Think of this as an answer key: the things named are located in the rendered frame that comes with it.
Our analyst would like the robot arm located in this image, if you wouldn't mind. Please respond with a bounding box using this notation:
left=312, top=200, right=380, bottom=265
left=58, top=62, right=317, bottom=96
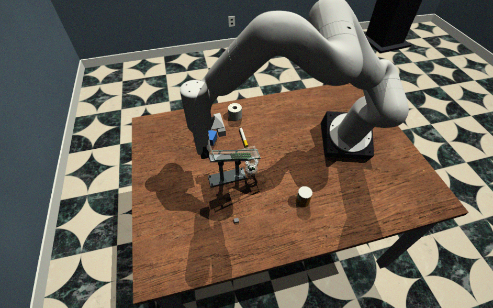
left=180, top=0, right=409, bottom=152

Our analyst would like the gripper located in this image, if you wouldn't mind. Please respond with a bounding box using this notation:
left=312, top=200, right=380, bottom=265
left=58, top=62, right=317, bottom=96
left=191, top=131, right=211, bottom=159

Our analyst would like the blue rectangular block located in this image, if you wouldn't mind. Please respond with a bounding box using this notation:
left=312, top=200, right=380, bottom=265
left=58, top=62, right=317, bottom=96
left=208, top=130, right=218, bottom=146

